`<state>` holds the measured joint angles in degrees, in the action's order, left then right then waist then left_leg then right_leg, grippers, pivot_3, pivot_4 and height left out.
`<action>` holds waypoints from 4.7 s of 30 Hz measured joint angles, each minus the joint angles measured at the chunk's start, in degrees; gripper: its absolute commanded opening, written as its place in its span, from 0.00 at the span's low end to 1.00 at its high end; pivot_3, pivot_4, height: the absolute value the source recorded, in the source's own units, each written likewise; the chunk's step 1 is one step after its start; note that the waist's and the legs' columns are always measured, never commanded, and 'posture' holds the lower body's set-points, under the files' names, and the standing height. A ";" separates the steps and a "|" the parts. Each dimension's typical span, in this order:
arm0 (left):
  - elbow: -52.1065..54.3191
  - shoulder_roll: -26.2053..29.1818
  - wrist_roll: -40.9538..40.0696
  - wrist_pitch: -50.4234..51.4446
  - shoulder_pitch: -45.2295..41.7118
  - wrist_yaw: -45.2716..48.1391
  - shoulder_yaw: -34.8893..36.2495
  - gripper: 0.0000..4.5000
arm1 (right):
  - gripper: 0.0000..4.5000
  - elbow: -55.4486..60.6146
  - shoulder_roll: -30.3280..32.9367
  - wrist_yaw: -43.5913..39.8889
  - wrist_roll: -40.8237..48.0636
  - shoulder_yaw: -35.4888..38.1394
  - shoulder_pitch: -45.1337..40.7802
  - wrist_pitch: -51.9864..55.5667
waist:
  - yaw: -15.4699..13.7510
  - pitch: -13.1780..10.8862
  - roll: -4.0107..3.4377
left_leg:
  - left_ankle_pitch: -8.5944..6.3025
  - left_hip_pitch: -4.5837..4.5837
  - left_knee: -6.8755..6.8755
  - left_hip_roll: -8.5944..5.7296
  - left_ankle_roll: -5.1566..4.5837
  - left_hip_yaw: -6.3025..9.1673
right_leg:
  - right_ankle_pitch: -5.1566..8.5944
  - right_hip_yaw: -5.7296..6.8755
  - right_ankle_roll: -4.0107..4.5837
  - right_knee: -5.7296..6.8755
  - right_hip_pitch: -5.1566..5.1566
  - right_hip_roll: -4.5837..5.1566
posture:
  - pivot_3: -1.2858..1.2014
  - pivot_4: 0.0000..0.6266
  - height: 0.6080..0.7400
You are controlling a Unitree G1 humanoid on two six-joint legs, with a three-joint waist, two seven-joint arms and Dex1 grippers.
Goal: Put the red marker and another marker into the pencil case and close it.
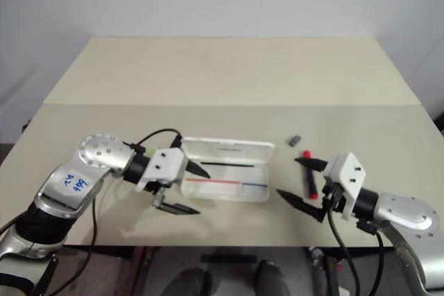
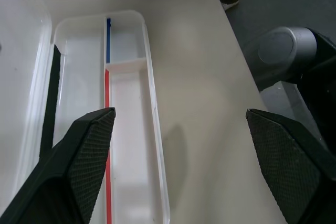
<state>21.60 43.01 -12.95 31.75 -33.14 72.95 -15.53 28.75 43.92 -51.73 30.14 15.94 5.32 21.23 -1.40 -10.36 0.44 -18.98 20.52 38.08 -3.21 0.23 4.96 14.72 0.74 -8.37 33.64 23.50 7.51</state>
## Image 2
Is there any thin black pen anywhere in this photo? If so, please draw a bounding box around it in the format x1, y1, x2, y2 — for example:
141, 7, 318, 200
38, 44, 62, 161

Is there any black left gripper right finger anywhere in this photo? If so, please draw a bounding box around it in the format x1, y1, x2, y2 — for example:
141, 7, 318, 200
246, 108, 336, 224

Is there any white plastic pencil case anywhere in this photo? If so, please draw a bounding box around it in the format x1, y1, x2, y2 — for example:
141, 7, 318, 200
0, 0, 172, 224

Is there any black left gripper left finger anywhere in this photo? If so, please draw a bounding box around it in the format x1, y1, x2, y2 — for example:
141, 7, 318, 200
0, 107, 117, 224

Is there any silver robot body joint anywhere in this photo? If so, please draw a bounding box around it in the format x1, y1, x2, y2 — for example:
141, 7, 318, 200
257, 26, 336, 91

